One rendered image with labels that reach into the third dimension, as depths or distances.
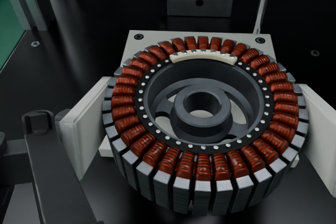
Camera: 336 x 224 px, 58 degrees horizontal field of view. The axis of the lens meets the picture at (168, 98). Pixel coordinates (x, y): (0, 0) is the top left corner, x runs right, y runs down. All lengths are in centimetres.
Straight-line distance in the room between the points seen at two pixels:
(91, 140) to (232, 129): 8
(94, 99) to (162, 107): 5
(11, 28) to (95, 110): 30
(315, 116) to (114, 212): 14
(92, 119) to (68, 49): 20
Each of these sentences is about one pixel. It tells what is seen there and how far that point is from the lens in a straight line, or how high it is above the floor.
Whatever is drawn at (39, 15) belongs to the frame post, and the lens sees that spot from 38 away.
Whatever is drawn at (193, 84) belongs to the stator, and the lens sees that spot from 18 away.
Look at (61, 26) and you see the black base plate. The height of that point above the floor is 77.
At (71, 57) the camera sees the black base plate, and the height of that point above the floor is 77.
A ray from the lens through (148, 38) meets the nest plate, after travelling 32.
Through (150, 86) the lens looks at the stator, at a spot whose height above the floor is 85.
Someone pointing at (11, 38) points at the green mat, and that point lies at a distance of 43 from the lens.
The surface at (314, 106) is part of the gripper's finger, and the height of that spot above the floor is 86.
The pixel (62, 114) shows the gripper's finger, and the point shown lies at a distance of 16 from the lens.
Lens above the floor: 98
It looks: 49 degrees down
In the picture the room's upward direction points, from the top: 2 degrees counter-clockwise
